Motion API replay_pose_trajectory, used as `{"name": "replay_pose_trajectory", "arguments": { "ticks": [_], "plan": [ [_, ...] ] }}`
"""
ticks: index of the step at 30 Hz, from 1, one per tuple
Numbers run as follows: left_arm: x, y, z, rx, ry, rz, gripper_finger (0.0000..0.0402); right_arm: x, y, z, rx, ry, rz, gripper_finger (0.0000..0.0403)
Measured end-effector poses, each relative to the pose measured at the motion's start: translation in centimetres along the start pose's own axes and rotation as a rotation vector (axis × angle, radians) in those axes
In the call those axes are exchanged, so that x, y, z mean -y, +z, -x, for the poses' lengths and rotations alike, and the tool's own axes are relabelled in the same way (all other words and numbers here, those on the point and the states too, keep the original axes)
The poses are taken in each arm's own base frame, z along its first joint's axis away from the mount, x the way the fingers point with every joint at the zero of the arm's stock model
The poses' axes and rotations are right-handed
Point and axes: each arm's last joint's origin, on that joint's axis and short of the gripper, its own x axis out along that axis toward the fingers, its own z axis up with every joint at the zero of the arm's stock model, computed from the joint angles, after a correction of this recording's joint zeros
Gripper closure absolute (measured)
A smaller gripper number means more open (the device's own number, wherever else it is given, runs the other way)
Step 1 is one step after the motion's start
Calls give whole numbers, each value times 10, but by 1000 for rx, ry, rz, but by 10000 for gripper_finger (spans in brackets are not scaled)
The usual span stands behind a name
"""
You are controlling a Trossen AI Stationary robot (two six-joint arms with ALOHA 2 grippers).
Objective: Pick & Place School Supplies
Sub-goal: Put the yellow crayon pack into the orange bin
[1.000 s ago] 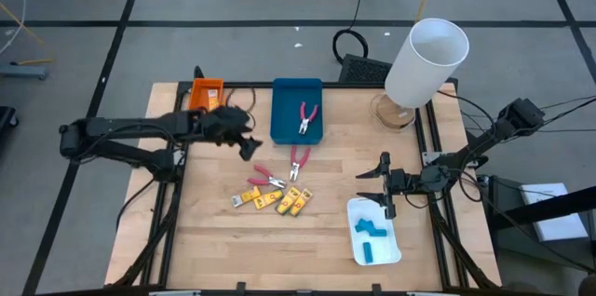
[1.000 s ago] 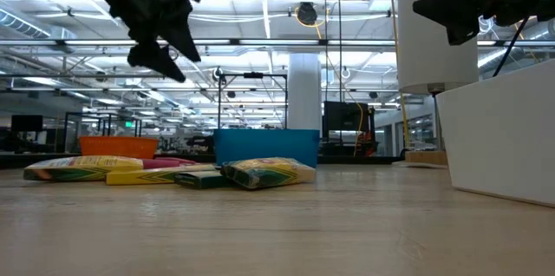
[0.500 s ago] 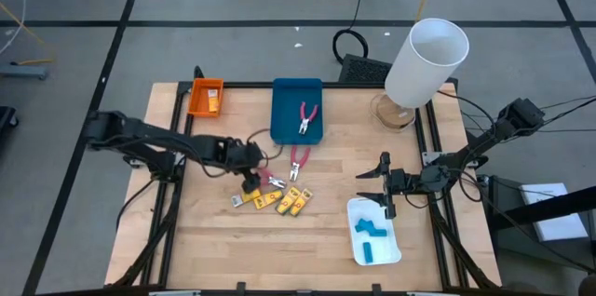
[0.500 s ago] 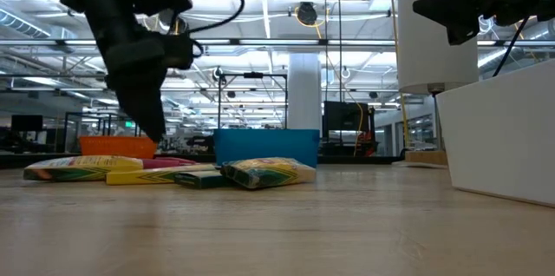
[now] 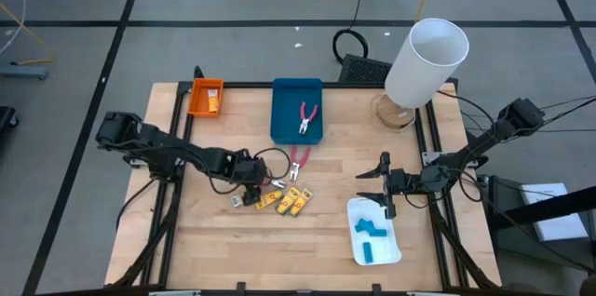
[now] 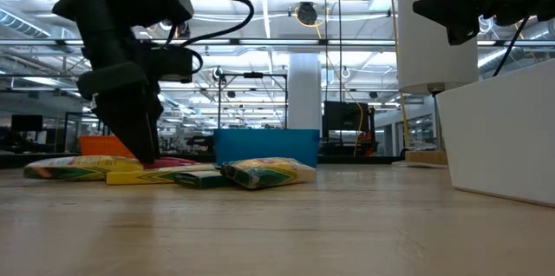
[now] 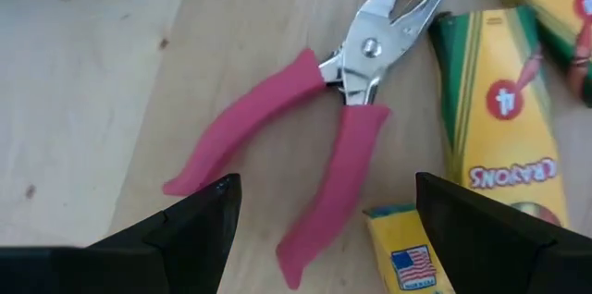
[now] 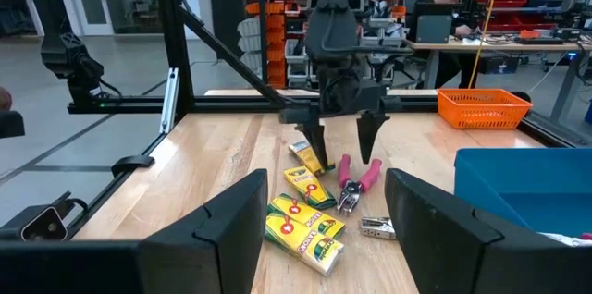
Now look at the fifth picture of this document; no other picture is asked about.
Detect black caster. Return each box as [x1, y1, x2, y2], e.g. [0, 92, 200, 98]
[0, 105, 20, 141]

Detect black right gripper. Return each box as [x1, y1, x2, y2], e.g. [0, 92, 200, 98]
[356, 151, 423, 221]

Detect black coiled cable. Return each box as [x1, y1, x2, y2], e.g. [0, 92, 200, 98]
[332, 0, 372, 65]

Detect white plastic tray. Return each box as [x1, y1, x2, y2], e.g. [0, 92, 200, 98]
[346, 196, 403, 267]

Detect silver aluminium bracket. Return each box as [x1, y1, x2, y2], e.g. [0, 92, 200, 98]
[405, 289, 460, 296]
[148, 289, 202, 296]

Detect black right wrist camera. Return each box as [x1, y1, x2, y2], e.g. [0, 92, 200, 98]
[390, 169, 411, 194]

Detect orange plastic basket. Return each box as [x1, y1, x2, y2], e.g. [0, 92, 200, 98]
[186, 77, 225, 119]

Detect grey stand foot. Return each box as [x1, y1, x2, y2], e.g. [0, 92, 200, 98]
[0, 63, 50, 81]

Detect white shade table lamp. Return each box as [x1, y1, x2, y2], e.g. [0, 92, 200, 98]
[371, 17, 470, 133]

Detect pink handled pliers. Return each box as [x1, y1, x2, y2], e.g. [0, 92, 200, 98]
[298, 101, 320, 136]
[288, 144, 313, 182]

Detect blue plastic bin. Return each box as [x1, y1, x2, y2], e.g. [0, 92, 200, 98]
[269, 77, 325, 146]

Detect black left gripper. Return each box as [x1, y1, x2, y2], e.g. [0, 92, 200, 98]
[230, 148, 272, 208]

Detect person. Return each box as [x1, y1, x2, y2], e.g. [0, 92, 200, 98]
[575, 273, 596, 296]

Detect yellow green crayon box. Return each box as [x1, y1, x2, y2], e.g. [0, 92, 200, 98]
[275, 185, 302, 216]
[289, 187, 315, 218]
[207, 88, 221, 114]
[254, 189, 285, 210]

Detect white booklet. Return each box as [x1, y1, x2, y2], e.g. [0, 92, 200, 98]
[519, 182, 590, 242]

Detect black table frame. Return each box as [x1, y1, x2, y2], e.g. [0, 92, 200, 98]
[111, 65, 502, 293]

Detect black mesh box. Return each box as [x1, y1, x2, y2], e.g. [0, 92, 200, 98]
[338, 53, 395, 84]

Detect yellow floor cable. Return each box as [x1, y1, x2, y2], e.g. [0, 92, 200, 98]
[0, 1, 55, 65]

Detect black stand beam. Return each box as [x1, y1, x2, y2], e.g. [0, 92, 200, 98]
[486, 174, 596, 246]

